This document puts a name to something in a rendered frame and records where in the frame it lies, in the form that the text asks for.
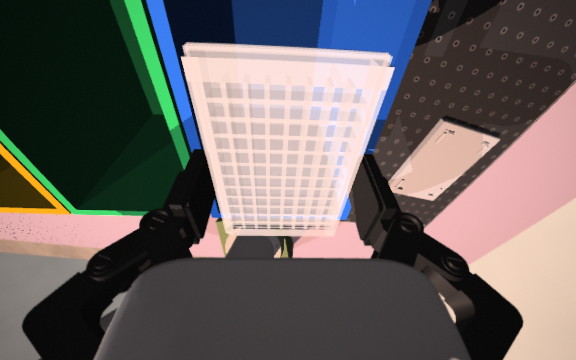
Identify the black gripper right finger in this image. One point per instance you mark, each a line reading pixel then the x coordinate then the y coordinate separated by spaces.
pixel 487 322

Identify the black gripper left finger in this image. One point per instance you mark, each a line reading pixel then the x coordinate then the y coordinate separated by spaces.
pixel 66 324

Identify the green bin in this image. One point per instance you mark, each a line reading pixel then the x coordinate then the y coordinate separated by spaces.
pixel 79 109

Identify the blue open bin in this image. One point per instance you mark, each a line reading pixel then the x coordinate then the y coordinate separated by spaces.
pixel 378 25

